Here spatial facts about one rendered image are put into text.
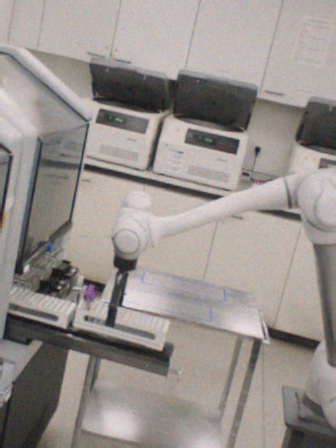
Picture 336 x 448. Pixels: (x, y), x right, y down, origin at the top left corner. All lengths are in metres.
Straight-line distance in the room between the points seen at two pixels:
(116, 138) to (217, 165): 0.67
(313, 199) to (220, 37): 2.86
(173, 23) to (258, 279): 1.76
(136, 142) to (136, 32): 0.76
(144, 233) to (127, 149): 2.56
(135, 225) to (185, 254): 2.63
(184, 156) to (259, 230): 0.67
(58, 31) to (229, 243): 1.83
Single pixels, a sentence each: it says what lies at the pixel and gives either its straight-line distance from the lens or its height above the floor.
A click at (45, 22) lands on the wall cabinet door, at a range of 4.86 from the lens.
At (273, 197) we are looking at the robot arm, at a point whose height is 1.38.
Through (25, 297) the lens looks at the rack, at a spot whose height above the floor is 0.86.
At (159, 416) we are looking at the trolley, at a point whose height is 0.28.
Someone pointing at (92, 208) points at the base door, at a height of 0.58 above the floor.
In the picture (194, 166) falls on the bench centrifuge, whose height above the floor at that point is 1.01.
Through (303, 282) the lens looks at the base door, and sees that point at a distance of 4.60.
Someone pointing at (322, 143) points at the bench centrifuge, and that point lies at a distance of 4.94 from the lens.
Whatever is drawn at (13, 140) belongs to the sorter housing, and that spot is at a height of 1.43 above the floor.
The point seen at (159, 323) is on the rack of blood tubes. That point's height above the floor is 0.89.
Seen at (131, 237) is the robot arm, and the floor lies 1.23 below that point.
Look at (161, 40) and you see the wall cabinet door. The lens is 4.69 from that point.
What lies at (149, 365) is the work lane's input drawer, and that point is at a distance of 2.24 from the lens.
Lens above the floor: 1.79
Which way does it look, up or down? 14 degrees down
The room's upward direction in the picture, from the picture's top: 12 degrees clockwise
